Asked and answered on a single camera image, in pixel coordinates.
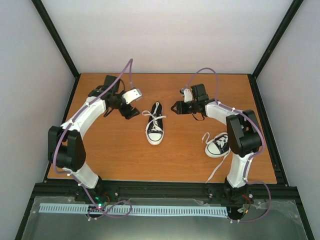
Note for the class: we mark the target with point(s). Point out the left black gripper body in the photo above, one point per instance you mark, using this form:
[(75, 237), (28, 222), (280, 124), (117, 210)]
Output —
[(124, 112)]

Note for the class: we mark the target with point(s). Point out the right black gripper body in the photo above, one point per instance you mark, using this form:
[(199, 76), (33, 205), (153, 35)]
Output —
[(187, 110)]

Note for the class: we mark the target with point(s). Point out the black sneaker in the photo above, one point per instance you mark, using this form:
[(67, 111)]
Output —
[(154, 138), (218, 146)]

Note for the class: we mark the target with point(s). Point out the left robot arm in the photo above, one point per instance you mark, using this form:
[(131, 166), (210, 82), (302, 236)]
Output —
[(66, 150)]

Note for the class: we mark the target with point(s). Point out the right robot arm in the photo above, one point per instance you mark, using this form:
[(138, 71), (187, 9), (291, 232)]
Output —
[(243, 137)]

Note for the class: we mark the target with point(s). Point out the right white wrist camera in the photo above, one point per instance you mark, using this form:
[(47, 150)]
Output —
[(187, 95)]

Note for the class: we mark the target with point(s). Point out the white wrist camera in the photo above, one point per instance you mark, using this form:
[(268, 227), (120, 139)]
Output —
[(187, 95), (132, 95)]

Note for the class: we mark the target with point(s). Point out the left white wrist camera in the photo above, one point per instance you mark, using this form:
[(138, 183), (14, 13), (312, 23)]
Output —
[(132, 95)]

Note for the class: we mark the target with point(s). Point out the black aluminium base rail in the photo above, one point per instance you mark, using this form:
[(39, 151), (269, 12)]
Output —
[(213, 193)]

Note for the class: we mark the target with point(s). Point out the left black frame post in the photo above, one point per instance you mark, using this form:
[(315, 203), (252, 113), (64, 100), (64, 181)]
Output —
[(46, 19)]

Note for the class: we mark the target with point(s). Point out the black frame post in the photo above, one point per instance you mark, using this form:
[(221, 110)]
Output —
[(46, 19), (281, 29)]

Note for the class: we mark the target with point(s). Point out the white slotted cable duct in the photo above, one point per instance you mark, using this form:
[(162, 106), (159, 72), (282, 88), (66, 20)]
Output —
[(136, 210)]

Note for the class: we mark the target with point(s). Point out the right black frame post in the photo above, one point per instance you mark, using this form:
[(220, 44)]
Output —
[(281, 29)]

